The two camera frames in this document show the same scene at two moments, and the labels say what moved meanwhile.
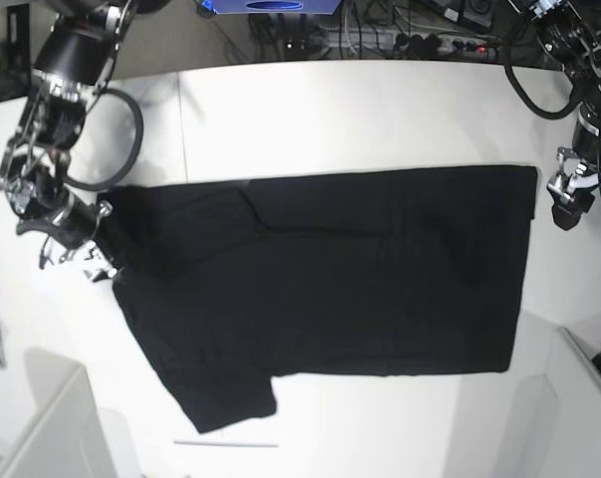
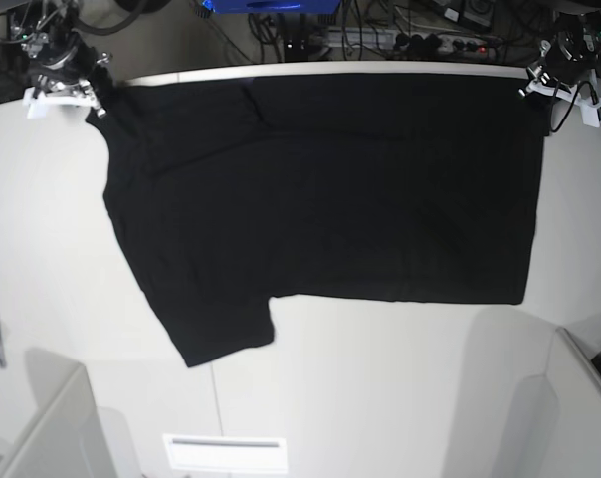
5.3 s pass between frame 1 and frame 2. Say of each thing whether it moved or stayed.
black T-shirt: moved
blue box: stayed
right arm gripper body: moved
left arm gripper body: moved
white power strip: stayed
